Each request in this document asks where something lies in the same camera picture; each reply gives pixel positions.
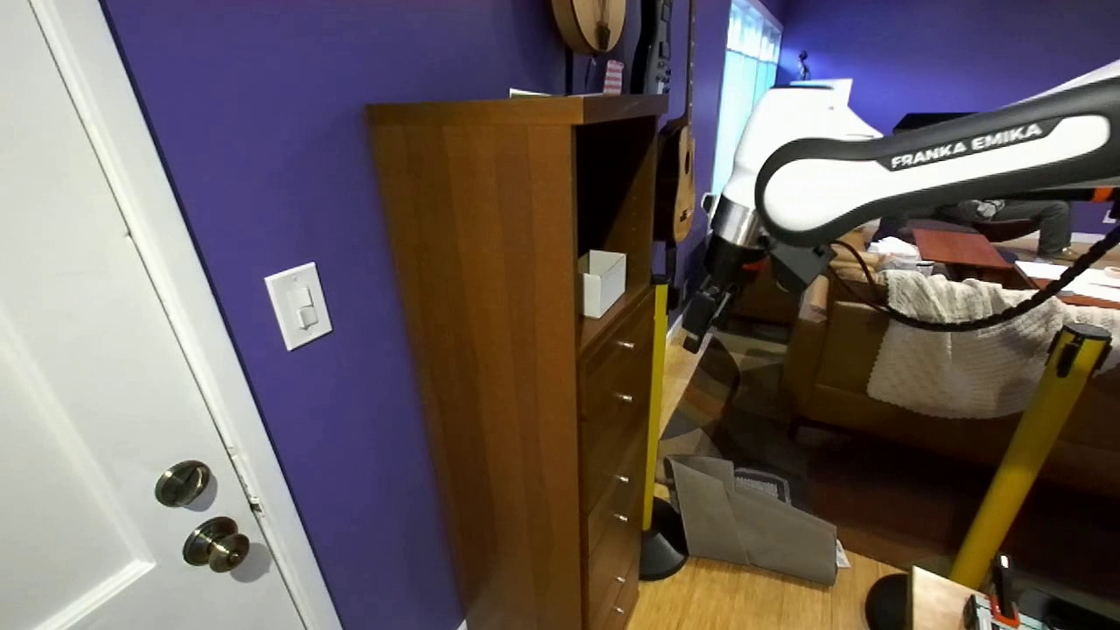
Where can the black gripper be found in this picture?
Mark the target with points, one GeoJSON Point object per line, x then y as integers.
{"type": "Point", "coordinates": [726, 269]}

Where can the wooden drawer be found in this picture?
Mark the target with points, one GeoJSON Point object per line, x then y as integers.
{"type": "Point", "coordinates": [613, 367]}

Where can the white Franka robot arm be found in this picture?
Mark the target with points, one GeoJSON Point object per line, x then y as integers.
{"type": "Point", "coordinates": [810, 168]}

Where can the brown wooden drawer cabinet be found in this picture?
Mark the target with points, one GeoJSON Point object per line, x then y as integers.
{"type": "Point", "coordinates": [489, 213]}

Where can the white box on shelf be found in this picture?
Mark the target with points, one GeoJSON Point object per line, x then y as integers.
{"type": "Point", "coordinates": [602, 282]}

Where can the bright window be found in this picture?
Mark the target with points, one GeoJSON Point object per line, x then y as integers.
{"type": "Point", "coordinates": [750, 68]}

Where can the bed with white bedding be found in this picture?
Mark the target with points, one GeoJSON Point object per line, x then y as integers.
{"type": "Point", "coordinates": [862, 354]}

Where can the grey folded cardboard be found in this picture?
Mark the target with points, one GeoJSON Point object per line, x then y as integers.
{"type": "Point", "coordinates": [733, 523]}

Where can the brass door knob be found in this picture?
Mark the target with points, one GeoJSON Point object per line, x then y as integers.
{"type": "Point", "coordinates": [214, 542]}

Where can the brass deadbolt lock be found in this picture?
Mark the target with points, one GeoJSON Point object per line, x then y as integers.
{"type": "Point", "coordinates": [183, 485]}

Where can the white panelled door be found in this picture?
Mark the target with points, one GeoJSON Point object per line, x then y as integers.
{"type": "Point", "coordinates": [118, 364]}

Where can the wooden guitar on wall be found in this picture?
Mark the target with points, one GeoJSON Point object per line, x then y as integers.
{"type": "Point", "coordinates": [589, 26]}

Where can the yellow stanchion post black base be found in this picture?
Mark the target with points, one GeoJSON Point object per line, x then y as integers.
{"type": "Point", "coordinates": [660, 557]}

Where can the white light switch plate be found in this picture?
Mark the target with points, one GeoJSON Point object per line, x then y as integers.
{"type": "Point", "coordinates": [299, 304]}

